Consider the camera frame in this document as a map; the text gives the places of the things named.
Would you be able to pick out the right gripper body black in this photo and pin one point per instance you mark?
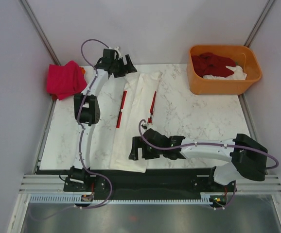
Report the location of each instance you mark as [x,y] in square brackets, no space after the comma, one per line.
[147,153]

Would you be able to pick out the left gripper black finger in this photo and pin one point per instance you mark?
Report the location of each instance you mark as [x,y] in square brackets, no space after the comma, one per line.
[130,66]
[128,62]

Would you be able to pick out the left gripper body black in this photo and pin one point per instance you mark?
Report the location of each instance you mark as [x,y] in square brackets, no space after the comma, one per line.
[118,68]

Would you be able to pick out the white t-shirt red print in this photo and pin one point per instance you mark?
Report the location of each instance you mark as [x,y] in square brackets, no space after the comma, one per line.
[137,103]

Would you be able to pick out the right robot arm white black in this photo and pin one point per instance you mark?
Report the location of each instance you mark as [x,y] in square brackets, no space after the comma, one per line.
[243,156]

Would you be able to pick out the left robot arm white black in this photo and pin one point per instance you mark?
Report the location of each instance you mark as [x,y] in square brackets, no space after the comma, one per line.
[86,107]

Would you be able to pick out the orange cloth under pink shirt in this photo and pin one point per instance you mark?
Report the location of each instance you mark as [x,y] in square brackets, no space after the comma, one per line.
[83,71]

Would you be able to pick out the folded pink t-shirt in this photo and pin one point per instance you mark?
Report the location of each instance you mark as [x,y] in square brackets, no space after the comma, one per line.
[65,81]

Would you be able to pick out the dark red t-shirt in bin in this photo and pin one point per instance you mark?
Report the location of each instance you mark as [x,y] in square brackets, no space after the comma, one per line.
[211,64]

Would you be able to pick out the orange plastic bin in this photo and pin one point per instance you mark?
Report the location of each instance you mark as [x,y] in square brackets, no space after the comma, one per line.
[246,73]

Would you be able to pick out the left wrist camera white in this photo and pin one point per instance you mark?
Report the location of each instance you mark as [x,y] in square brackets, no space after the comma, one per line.
[117,50]

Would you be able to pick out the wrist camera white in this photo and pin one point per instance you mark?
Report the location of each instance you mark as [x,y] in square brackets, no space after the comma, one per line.
[117,50]
[146,126]

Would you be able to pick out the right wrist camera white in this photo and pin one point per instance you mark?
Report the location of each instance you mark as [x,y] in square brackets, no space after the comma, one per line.
[146,126]

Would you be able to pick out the white slotted cable duct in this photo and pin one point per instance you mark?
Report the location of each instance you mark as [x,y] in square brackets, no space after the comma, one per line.
[93,199]

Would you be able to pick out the aluminium rail frame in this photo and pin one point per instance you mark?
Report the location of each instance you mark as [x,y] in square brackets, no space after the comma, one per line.
[46,184]

